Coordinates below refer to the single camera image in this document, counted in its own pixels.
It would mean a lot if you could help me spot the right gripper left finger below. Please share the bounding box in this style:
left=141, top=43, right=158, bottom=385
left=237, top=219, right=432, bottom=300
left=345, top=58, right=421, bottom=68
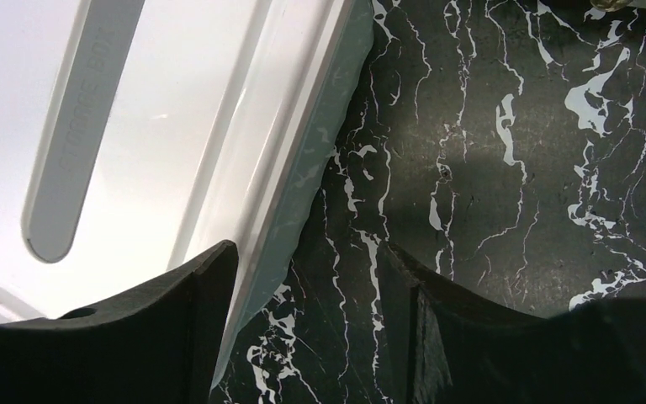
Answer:
left=0, top=240, right=238, bottom=403

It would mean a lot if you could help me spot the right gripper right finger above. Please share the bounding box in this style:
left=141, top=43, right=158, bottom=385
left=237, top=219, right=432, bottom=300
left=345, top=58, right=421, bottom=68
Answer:
left=377, top=243, right=646, bottom=403

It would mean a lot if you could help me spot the white bin lid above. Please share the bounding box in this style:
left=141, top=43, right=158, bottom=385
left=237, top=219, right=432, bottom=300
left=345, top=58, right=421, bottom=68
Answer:
left=0, top=0, right=357, bottom=385

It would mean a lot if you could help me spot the light teal plastic bin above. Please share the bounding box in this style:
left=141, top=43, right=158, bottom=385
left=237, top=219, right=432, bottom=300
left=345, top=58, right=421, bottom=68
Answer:
left=192, top=1, right=373, bottom=384

